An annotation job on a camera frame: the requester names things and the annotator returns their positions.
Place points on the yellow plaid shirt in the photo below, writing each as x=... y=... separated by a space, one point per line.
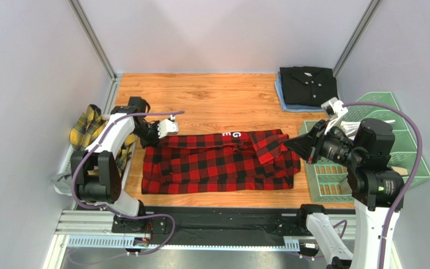
x=87 y=129

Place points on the aluminium rail frame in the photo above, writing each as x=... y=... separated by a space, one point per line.
x=90 y=229

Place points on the aluminium corner post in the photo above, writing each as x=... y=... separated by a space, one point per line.
x=356 y=35
x=85 y=23

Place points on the green file organizer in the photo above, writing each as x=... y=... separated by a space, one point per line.
x=325 y=178

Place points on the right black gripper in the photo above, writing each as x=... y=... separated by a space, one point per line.
x=314 y=141

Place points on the folded black shirt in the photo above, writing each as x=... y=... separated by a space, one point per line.
x=309 y=86

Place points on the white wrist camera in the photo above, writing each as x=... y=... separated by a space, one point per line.
x=335 y=110
x=167 y=127

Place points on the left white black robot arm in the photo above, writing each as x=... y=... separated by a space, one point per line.
x=96 y=177

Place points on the white plastic basket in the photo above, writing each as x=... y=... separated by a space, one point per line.
x=68 y=162

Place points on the red black plaid shirt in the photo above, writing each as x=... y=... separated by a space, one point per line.
x=220 y=162

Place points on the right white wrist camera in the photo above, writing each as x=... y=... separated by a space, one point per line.
x=335 y=110

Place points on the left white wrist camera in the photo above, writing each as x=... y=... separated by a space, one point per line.
x=167 y=127

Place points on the grey shirt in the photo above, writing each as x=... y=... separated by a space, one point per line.
x=62 y=183

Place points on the right aluminium corner post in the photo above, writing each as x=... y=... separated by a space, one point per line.
x=356 y=35

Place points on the wooden block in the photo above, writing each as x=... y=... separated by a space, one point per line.
x=401 y=171

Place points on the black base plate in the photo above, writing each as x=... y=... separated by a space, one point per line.
x=222 y=227

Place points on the white paper stack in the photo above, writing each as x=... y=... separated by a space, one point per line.
x=351 y=128

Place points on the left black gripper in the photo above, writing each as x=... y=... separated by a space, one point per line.
x=152 y=143

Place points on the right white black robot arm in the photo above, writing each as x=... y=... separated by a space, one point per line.
x=374 y=186

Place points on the left aluminium corner post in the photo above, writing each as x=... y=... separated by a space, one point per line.
x=85 y=23

